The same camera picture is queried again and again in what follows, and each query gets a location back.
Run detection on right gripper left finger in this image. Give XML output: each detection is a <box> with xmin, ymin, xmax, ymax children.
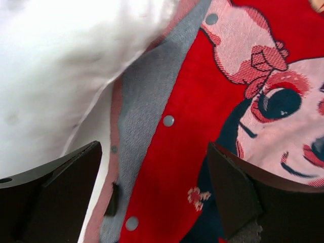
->
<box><xmin>1</xmin><ymin>141</ymin><xmax>102</xmax><ymax>243</ymax></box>

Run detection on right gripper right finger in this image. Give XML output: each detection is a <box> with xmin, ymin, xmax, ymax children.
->
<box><xmin>207</xmin><ymin>143</ymin><xmax>323</xmax><ymax>242</ymax></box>

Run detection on red cartoon print pillowcase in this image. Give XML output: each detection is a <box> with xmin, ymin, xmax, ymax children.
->
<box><xmin>83</xmin><ymin>1</ymin><xmax>323</xmax><ymax>242</ymax></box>

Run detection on white pillow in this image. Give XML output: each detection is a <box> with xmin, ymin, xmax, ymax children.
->
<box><xmin>0</xmin><ymin>0</ymin><xmax>183</xmax><ymax>243</ymax></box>

